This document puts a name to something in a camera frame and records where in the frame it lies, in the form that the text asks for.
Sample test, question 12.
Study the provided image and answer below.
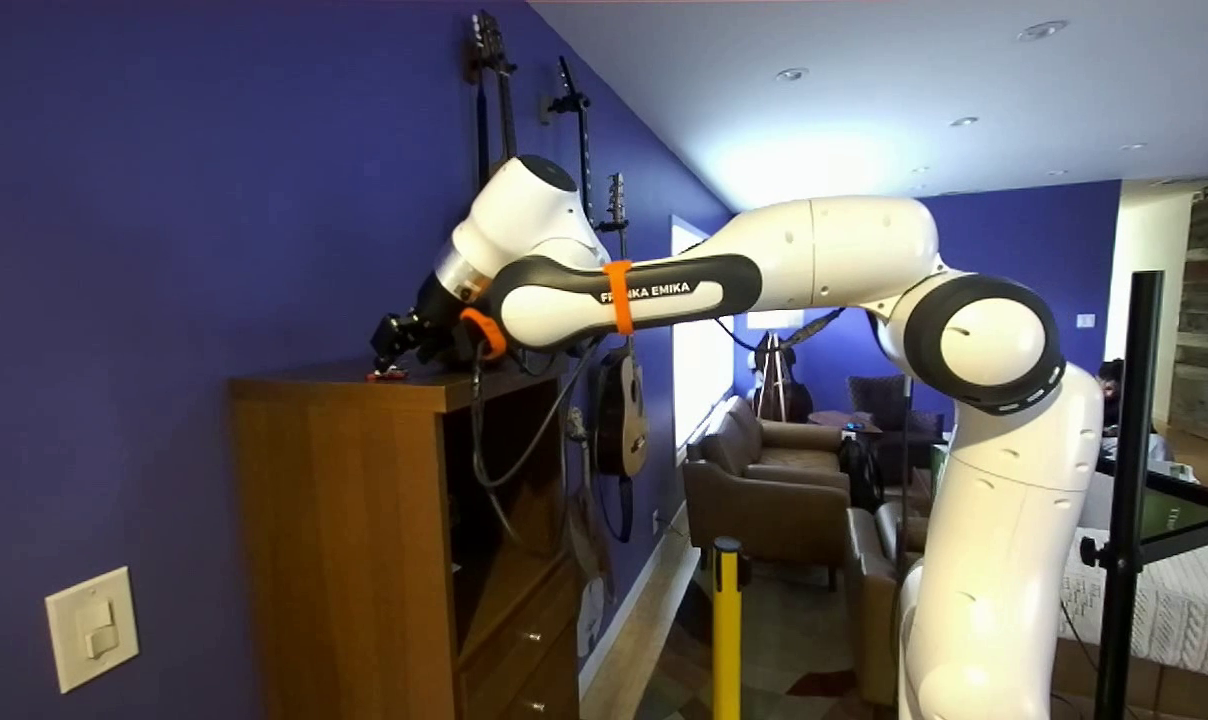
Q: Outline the tan mandolin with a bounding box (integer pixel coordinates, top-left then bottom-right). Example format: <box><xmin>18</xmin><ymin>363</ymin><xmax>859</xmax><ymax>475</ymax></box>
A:
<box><xmin>459</xmin><ymin>10</ymin><xmax>521</xmax><ymax>191</ymax></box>

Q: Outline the tan sofa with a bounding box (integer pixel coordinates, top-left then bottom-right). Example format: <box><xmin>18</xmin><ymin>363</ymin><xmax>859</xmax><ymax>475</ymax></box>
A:
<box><xmin>839</xmin><ymin>497</ymin><xmax>938</xmax><ymax>714</ymax></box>

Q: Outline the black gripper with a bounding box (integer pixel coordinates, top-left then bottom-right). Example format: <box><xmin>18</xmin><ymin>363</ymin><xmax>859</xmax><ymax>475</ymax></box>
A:
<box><xmin>369</xmin><ymin>278</ymin><xmax>478</xmax><ymax>381</ymax></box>

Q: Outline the cream light switch plate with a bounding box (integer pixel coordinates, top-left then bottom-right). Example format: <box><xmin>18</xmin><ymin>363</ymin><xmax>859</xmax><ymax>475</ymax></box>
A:
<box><xmin>41</xmin><ymin>564</ymin><xmax>142</xmax><ymax>702</ymax></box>

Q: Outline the orange strap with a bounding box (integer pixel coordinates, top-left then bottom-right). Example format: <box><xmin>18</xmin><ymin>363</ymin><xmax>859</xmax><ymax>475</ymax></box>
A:
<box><xmin>600</xmin><ymin>255</ymin><xmax>640</xmax><ymax>341</ymax></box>

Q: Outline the dark armchair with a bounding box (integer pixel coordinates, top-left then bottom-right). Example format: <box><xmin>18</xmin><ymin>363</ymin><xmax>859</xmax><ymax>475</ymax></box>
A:
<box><xmin>842</xmin><ymin>373</ymin><xmax>948</xmax><ymax>484</ymax></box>

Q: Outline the black tripod stand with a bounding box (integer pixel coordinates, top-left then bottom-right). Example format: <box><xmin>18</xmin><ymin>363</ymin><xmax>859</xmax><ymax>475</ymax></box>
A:
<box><xmin>1078</xmin><ymin>267</ymin><xmax>1208</xmax><ymax>720</ymax></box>

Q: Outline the white knitted blanket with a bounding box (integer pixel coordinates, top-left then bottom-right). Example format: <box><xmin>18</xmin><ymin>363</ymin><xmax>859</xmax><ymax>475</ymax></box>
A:
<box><xmin>1057</xmin><ymin>557</ymin><xmax>1208</xmax><ymax>692</ymax></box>

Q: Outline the brown leather sofa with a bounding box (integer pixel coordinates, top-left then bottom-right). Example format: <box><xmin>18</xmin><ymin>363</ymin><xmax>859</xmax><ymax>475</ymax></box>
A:
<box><xmin>679</xmin><ymin>397</ymin><xmax>854</xmax><ymax>573</ymax></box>

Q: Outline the wooden tripod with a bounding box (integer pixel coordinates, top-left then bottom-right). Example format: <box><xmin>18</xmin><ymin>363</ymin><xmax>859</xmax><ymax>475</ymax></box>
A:
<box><xmin>749</xmin><ymin>334</ymin><xmax>820</xmax><ymax>423</ymax></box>

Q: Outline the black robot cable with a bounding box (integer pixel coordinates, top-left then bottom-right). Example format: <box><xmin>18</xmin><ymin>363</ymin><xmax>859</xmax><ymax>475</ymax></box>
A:
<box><xmin>465</xmin><ymin>312</ymin><xmax>854</xmax><ymax>543</ymax></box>

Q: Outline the brown hanging guitar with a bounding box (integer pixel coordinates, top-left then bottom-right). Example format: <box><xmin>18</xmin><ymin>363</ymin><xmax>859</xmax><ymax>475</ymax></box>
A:
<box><xmin>593</xmin><ymin>170</ymin><xmax>652</xmax><ymax>490</ymax></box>

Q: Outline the yellow pole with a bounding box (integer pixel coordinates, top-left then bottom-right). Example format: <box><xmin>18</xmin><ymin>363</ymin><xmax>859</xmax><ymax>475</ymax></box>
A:
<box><xmin>704</xmin><ymin>536</ymin><xmax>749</xmax><ymax>720</ymax></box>

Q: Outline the brown wooden shelf cabinet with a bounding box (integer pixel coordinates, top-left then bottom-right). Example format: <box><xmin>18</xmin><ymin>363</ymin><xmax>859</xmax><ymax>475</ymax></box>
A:
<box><xmin>223</xmin><ymin>357</ymin><xmax>586</xmax><ymax>720</ymax></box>

